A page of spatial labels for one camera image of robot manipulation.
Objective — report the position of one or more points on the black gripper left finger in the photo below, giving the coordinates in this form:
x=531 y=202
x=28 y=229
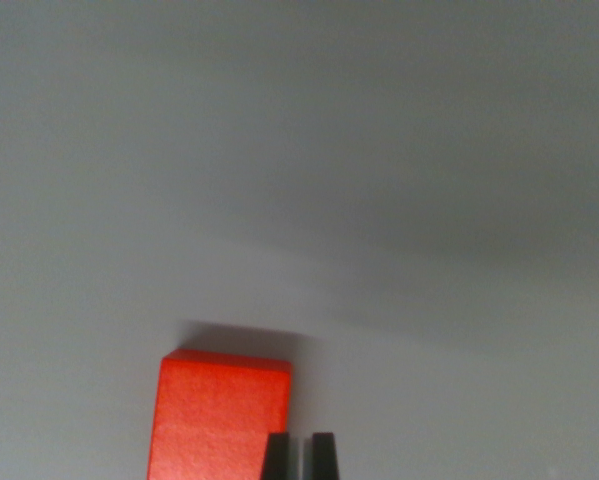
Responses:
x=278 y=457

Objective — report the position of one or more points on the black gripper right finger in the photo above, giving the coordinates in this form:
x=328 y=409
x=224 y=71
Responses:
x=324 y=457

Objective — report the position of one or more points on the red wooden block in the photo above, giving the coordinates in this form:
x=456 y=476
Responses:
x=214 y=410

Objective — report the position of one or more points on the white plastic tray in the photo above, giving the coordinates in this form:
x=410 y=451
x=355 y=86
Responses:
x=329 y=150

